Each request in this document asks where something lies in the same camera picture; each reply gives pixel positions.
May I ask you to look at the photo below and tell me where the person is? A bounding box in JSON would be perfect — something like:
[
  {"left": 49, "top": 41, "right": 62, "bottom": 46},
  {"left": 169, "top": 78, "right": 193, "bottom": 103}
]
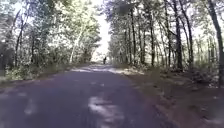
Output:
[{"left": 102, "top": 56, "right": 108, "bottom": 66}]

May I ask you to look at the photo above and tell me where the dark asphalt forest road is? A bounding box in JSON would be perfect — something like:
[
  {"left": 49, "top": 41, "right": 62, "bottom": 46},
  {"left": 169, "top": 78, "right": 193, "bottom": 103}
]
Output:
[{"left": 0, "top": 63, "right": 178, "bottom": 128}]

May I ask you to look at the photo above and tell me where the wood of trees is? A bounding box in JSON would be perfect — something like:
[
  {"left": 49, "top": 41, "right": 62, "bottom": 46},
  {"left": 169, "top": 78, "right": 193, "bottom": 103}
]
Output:
[
  {"left": 0, "top": 0, "right": 103, "bottom": 74},
  {"left": 103, "top": 0, "right": 224, "bottom": 86}
]

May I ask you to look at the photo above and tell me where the leaf-strewn dirt verge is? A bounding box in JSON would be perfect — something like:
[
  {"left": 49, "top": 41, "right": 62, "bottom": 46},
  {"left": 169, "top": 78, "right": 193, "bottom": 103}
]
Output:
[{"left": 113, "top": 63, "right": 224, "bottom": 128}]

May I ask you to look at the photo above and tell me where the grassy overgrown verge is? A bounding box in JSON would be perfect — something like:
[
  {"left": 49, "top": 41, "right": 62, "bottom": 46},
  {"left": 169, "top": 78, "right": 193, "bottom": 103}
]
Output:
[{"left": 0, "top": 62, "right": 91, "bottom": 86}]

